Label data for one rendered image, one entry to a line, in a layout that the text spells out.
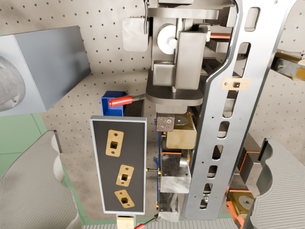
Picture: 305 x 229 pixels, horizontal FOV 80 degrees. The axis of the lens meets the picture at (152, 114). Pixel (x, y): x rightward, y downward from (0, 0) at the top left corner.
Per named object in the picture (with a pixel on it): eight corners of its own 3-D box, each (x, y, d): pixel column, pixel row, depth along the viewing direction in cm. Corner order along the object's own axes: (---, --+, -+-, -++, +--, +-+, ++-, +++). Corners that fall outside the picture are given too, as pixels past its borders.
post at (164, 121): (166, 85, 89) (173, 132, 54) (156, 85, 89) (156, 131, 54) (167, 75, 86) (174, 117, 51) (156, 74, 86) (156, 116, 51)
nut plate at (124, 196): (135, 205, 61) (135, 208, 59) (124, 207, 61) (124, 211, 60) (125, 188, 57) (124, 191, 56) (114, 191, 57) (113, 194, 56)
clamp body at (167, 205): (172, 163, 113) (178, 222, 81) (152, 162, 113) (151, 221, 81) (173, 154, 110) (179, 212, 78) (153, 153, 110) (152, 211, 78)
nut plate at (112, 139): (119, 156, 51) (118, 159, 49) (105, 153, 50) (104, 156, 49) (124, 131, 47) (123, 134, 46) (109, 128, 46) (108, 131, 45)
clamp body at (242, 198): (234, 166, 114) (265, 226, 82) (212, 166, 114) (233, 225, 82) (238, 156, 110) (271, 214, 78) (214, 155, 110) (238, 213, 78)
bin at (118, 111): (126, 110, 96) (123, 119, 88) (106, 109, 96) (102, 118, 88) (125, 90, 90) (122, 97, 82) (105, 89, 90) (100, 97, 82)
